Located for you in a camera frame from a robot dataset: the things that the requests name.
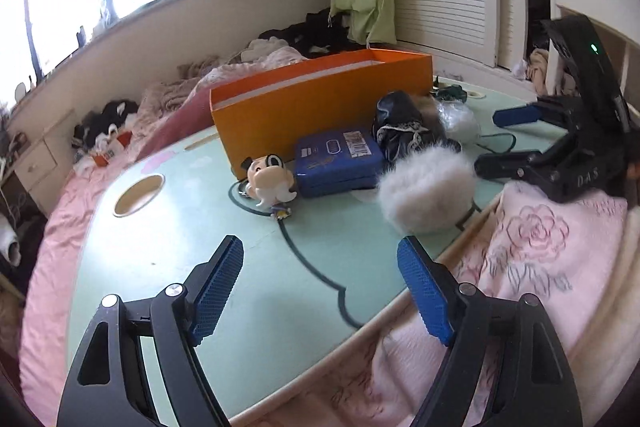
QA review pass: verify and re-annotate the blue tin box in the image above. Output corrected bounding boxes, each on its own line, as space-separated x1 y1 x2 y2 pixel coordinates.
294 128 386 198

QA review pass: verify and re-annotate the clear crinkled plastic bag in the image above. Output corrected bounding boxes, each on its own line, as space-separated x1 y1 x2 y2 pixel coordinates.
436 101 482 144

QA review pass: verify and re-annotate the orange cardboard box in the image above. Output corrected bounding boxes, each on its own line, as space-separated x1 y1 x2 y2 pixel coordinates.
209 49 434 179

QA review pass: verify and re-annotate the white furry pouch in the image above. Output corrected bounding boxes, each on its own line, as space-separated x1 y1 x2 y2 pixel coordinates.
376 145 476 234

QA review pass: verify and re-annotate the white drawer desk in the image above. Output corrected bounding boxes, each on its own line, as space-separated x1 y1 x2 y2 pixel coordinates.
1 109 78 217

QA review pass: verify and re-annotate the black lace-trimmed cloth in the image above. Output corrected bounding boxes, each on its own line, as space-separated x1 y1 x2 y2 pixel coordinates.
372 91 461 165

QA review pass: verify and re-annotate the green cartoon lap table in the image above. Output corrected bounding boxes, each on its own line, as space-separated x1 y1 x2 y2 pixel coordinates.
66 78 566 425

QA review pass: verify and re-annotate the pink floral blanket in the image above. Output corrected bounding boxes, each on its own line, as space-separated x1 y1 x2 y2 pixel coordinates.
138 38 306 118

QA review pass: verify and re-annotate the black clothes pile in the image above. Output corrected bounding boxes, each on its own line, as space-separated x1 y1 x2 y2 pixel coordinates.
258 8 364 58

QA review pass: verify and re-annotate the green toy race car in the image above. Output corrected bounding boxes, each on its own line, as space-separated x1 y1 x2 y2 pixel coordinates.
431 83 468 104

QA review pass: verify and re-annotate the brown furry pouch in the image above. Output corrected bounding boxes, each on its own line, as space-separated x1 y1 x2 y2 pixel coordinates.
411 95 439 120

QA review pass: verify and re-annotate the cartoon head figurine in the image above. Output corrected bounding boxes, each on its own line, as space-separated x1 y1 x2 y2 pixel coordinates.
239 154 297 221

